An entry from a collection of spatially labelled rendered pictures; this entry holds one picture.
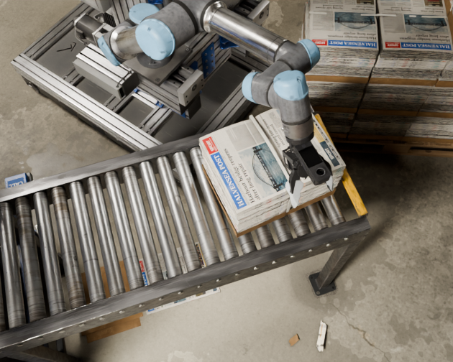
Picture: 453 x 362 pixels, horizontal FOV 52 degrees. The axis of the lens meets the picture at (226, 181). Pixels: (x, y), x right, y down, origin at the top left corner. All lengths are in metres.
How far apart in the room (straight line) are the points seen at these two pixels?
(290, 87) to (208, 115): 1.48
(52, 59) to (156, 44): 1.64
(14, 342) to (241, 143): 0.93
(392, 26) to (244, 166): 1.02
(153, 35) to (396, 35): 1.11
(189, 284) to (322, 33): 1.16
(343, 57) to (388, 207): 0.92
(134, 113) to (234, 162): 1.25
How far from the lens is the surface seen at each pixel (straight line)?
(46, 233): 1.71
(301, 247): 1.57
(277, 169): 1.42
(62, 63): 2.92
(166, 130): 2.49
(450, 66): 2.21
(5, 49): 3.44
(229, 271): 1.54
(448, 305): 2.54
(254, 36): 1.30
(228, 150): 1.44
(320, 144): 1.48
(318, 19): 2.11
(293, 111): 1.10
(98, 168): 1.75
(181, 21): 1.40
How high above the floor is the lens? 2.28
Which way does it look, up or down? 64 degrees down
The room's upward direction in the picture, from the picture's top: 3 degrees counter-clockwise
